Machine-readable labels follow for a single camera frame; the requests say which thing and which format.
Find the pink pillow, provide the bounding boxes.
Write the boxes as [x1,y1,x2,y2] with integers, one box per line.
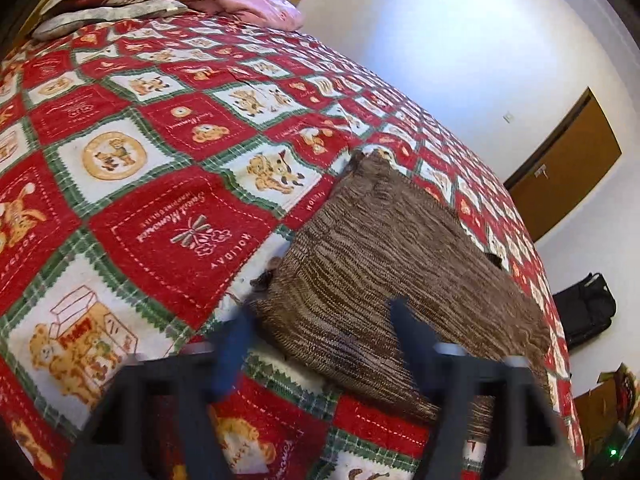
[192,0,305,31]

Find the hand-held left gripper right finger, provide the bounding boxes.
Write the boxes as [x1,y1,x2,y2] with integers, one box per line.
[387,296,583,480]

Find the brown wooden door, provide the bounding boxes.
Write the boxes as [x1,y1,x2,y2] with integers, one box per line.
[504,87,623,243]

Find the red printed patchwork bedspread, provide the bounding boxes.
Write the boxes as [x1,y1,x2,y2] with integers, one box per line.
[0,12,586,480]

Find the cardboard box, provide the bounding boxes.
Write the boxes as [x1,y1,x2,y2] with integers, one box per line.
[572,380,627,453]

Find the colourful printed package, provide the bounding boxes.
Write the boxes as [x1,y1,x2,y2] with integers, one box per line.
[597,363,640,432]

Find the brown knit sweater sun motifs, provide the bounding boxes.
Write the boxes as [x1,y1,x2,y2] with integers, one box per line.
[247,151,553,441]

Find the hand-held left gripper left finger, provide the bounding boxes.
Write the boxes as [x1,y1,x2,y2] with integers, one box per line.
[62,305,257,480]

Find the black bag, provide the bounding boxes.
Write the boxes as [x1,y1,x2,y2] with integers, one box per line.
[552,272,617,349]

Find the grey patterned pillow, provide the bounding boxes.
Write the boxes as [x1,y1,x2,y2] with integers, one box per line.
[30,0,190,42]

